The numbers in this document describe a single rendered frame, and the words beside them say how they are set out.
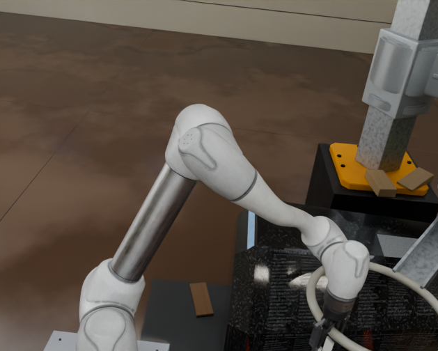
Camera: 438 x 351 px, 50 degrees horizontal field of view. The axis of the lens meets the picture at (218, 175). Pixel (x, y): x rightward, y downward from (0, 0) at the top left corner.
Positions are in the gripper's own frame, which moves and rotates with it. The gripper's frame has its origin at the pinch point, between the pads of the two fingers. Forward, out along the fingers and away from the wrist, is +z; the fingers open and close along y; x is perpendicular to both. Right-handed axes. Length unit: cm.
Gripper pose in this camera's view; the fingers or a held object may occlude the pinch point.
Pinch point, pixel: (322, 349)
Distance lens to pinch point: 165.9
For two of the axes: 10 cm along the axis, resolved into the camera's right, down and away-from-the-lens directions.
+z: -1.3, 8.7, 4.8
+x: -5.0, -4.7, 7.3
